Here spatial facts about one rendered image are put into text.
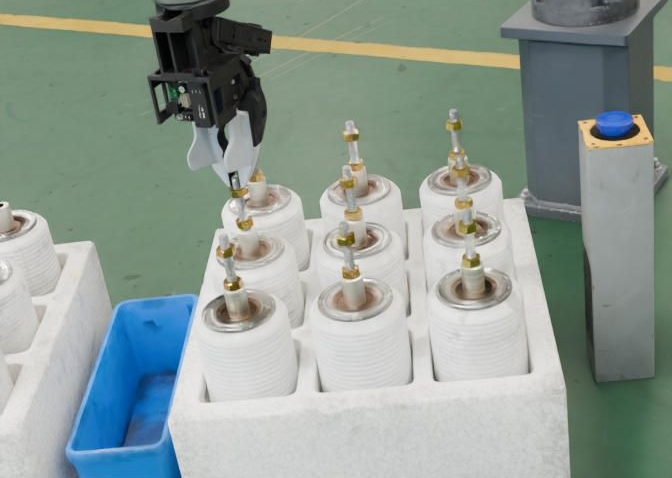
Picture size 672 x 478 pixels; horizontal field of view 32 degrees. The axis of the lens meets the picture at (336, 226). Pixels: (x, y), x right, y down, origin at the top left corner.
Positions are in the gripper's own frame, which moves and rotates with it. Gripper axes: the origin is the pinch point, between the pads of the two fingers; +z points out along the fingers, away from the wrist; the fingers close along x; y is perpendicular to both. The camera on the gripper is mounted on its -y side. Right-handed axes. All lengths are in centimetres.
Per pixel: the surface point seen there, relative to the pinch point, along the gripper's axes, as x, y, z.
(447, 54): -21, -118, 35
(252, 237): 1.0, 1.2, 7.3
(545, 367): 33.6, 4.2, 16.7
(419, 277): 15.5, -8.8, 16.7
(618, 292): 35.7, -18.3, 22.0
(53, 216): -65, -41, 35
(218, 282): -1.9, 5.0, 11.0
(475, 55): -15, -118, 35
